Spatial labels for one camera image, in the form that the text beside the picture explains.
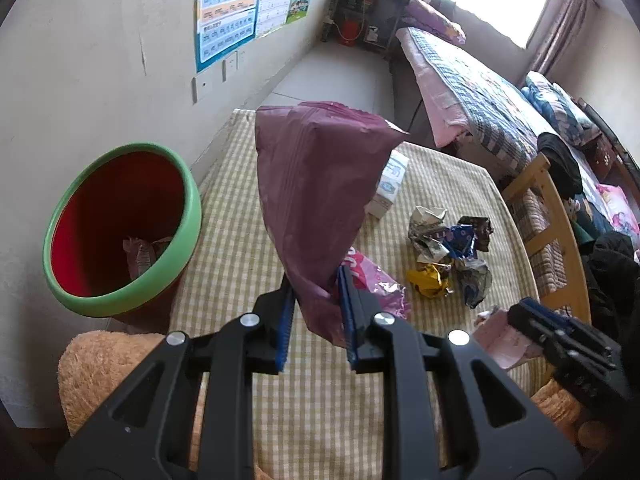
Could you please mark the black jacket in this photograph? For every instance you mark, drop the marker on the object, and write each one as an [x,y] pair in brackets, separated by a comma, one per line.
[615,280]

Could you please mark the white wall socket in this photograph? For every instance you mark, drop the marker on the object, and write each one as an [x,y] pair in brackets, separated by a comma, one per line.
[194,91]
[240,60]
[224,70]

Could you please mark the pale pink paper wrapper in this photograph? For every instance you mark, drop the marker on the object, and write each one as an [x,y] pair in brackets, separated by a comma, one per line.
[500,340]

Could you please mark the folded blue plaid blanket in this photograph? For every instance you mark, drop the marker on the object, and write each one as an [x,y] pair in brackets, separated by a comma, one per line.
[555,105]

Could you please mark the pink snack bag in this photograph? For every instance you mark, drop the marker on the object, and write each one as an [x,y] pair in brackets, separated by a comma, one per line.
[380,290]

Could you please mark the purple folded blanket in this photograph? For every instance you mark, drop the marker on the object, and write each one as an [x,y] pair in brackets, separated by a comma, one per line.
[432,17]

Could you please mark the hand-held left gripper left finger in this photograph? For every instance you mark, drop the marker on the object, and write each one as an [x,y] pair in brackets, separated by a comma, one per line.
[215,400]

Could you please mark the beige checked tablecloth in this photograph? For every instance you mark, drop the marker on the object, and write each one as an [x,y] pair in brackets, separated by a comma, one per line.
[240,240]

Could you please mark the pink bed sheet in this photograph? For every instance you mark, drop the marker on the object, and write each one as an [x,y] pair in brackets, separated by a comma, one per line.
[440,115]

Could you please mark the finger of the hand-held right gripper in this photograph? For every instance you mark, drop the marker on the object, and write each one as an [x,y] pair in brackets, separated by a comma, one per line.
[570,327]
[540,332]

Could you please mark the blue alphabet wall poster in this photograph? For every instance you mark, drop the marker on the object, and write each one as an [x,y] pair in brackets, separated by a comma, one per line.
[225,15]

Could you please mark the silver wrapper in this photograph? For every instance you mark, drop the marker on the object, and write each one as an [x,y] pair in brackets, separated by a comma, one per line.
[472,280]

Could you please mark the red bin with green rim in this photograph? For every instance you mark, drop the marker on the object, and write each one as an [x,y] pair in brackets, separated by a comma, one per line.
[100,220]

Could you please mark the purple snack bag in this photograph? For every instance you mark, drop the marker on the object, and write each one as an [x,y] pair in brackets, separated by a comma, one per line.
[310,200]

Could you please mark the dark brown wrapper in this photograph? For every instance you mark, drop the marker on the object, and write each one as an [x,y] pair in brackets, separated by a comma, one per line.
[479,232]

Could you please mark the bed with patchwork quilt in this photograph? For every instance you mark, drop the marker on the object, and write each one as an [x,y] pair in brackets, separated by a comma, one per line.
[480,90]

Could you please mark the red bucket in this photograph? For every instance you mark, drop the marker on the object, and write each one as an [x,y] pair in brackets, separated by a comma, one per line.
[348,31]

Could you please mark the white milk carton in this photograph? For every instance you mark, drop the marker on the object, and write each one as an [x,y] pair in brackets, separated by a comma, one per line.
[387,185]

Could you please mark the plaid chair cushion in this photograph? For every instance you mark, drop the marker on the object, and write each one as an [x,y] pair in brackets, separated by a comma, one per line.
[542,250]

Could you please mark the pink printed pillow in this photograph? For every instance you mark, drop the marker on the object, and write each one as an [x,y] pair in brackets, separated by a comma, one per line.
[620,212]

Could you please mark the black folded clothing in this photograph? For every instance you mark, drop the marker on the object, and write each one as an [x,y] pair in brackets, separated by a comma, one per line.
[560,165]

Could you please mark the yellow wrapper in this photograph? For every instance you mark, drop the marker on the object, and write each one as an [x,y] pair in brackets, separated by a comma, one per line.
[430,280]

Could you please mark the blue wrapper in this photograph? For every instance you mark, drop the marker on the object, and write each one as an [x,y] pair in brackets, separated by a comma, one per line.
[460,241]

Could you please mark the dark wooden headboard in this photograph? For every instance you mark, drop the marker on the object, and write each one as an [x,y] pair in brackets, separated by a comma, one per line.
[615,150]

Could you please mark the peach plush cushion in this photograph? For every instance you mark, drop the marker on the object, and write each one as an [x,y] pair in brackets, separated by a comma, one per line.
[110,360]

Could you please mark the wooden chair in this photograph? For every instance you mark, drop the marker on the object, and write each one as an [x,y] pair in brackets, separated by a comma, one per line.
[565,240]

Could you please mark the mauve curtain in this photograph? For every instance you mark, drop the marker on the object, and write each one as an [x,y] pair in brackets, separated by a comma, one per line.
[565,30]

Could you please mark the pink and white wrapper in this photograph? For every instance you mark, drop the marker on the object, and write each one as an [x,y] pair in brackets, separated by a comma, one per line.
[142,257]

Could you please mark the small white object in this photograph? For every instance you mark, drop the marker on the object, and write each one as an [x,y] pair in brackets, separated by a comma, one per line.
[372,35]

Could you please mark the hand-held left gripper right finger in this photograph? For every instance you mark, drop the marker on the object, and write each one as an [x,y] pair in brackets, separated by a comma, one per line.
[425,400]

